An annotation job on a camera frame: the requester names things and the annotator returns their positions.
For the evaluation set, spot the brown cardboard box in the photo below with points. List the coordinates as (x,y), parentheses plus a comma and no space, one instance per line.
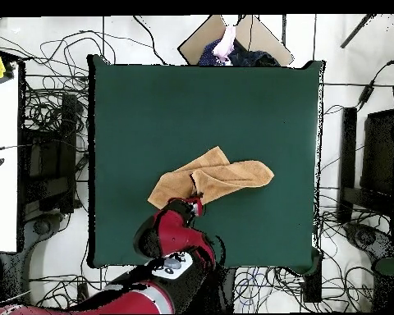
(197,42)

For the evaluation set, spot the white desk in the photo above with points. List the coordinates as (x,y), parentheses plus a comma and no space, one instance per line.
(1,164)

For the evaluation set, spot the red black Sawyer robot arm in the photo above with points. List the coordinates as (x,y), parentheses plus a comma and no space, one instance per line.
(177,233)

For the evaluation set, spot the pink garment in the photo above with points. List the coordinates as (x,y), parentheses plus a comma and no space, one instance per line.
(225,46)

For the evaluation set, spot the dark blue garment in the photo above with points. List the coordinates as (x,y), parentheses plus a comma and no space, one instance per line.
(252,58)

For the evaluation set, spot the tan terry towel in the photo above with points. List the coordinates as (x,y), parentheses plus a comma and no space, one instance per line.
(229,177)

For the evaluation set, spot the black rod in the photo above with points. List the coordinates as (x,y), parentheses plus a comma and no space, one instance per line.
(356,32)

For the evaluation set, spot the black upright stand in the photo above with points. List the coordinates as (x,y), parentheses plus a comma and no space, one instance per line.
(348,147)

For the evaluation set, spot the black power adapter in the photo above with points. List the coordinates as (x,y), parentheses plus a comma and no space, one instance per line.
(366,93)

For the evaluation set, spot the dark green tablecloth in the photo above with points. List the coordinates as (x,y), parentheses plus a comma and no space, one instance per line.
(184,115)

